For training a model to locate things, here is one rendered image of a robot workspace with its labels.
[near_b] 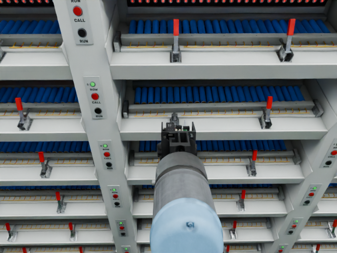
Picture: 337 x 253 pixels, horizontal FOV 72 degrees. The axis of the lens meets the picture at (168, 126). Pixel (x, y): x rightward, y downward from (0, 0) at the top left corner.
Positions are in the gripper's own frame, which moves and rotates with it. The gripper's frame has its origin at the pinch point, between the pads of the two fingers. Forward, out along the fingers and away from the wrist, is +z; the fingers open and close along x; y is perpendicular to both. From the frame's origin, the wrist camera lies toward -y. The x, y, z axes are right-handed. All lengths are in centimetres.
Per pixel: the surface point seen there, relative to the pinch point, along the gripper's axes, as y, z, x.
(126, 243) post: -61, 16, 20
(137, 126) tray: -0.7, 6.6, 11.0
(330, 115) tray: 2.8, 5.5, -44.3
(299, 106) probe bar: 3.9, 10.3, -37.8
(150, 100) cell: 5.3, 12.9, 7.3
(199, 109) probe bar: 3.2, 10.1, -7.5
